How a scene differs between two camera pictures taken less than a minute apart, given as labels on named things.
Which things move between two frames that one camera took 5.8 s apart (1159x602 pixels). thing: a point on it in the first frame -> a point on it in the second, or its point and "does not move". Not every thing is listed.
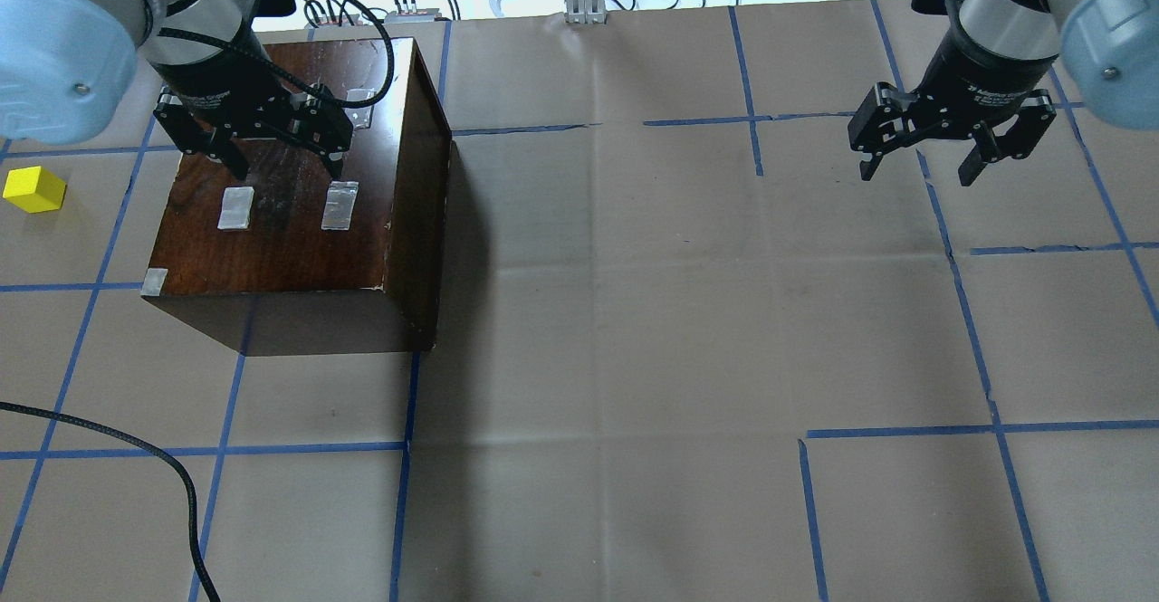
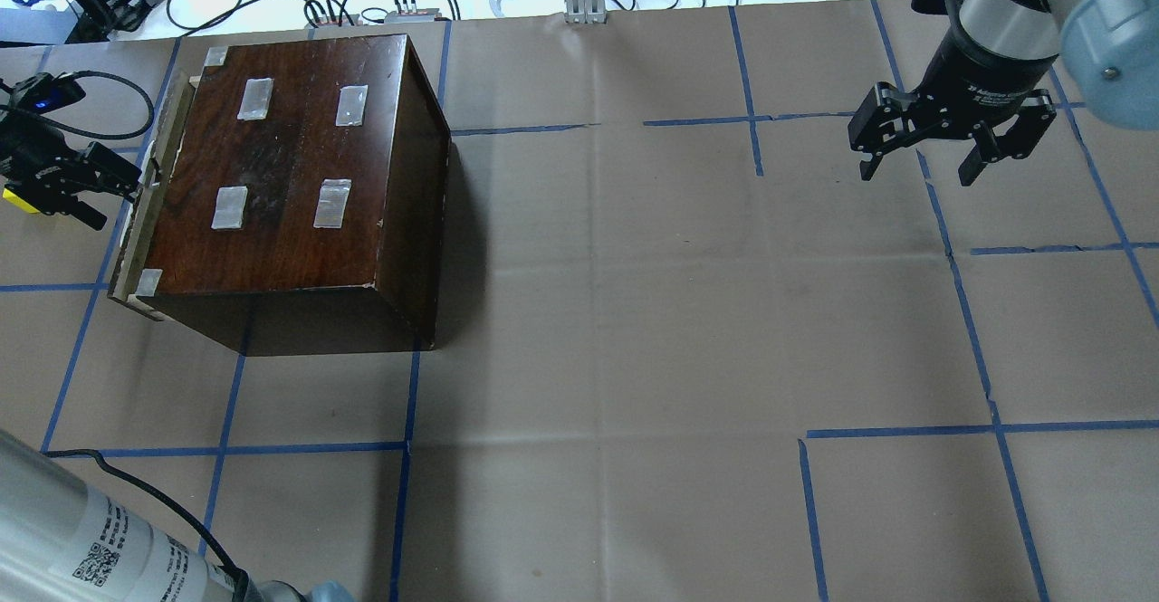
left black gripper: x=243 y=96 -> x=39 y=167
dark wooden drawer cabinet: x=292 y=260 does not move
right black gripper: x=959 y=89 does not move
